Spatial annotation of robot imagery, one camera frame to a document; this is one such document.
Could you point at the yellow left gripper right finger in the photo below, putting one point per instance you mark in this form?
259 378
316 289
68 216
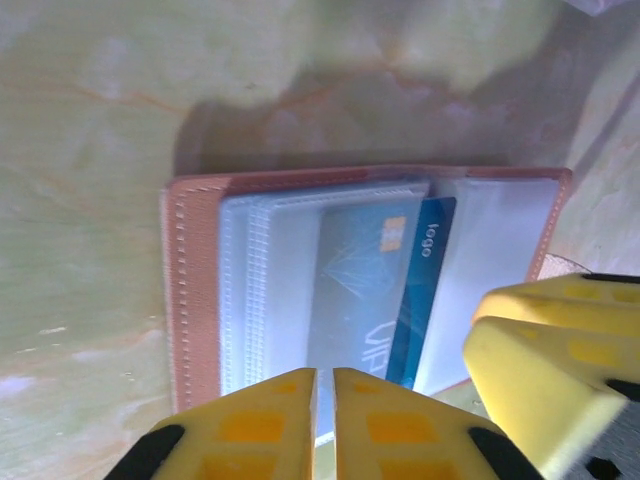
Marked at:
400 435

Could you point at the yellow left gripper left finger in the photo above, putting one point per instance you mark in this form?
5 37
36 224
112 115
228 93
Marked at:
250 435

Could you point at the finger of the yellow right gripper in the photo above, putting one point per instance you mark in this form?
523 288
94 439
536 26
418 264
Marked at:
525 380
560 300

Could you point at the blue card packet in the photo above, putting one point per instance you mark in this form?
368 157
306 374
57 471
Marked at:
425 290

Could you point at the grey-blue chip credit card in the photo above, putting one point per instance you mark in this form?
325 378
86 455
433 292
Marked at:
350 280

